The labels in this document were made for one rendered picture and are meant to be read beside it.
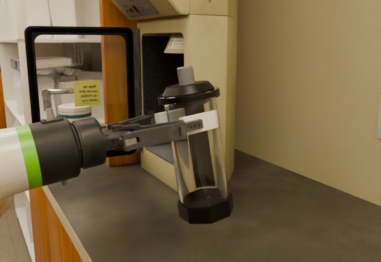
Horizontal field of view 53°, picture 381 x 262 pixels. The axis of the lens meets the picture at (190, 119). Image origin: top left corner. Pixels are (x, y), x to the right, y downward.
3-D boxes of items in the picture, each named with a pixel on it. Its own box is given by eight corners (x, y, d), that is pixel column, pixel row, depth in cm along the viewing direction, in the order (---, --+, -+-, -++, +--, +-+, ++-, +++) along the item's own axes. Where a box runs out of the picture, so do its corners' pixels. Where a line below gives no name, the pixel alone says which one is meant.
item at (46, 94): (52, 110, 108) (50, 91, 107) (43, 111, 107) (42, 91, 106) (51, 109, 110) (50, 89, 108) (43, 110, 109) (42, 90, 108)
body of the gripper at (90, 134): (76, 124, 53) (137, 112, 57) (64, 119, 60) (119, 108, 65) (85, 175, 54) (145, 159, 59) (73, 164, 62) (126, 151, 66)
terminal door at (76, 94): (136, 153, 123) (132, 26, 115) (35, 166, 111) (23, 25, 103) (136, 153, 123) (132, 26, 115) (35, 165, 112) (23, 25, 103)
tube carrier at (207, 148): (214, 190, 77) (198, 86, 73) (246, 205, 68) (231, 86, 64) (166, 207, 72) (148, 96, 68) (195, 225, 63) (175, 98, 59)
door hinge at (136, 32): (140, 151, 124) (136, 28, 117) (143, 152, 122) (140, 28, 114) (135, 151, 124) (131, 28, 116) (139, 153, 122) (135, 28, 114)
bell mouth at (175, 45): (204, 51, 120) (204, 33, 119) (238, 53, 105) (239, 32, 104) (153, 52, 111) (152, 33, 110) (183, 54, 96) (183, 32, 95)
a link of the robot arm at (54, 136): (37, 184, 59) (46, 199, 51) (21, 110, 58) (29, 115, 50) (76, 173, 62) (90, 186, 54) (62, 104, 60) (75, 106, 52)
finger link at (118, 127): (112, 125, 60) (110, 126, 58) (182, 114, 60) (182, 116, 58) (117, 148, 60) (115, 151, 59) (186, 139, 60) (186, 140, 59)
